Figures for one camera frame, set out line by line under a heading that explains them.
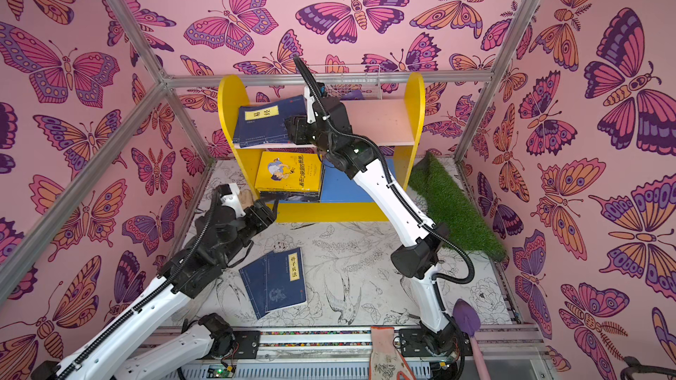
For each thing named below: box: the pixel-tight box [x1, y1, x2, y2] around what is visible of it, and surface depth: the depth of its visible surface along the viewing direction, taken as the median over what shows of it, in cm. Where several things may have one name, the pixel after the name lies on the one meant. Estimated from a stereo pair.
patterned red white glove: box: [368, 326, 419, 380], surface depth 71 cm
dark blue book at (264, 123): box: [238, 95, 308, 148], surface depth 71 cm
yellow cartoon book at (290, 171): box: [255, 151, 324, 193], surface depth 89 cm
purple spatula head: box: [452, 298, 481, 337], surface depth 78 cm
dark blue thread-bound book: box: [238, 247, 308, 321], surface depth 85 cm
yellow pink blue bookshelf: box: [219, 72, 427, 223], surface depth 74 cm
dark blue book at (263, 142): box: [238, 138, 292, 149], surface depth 68 cm
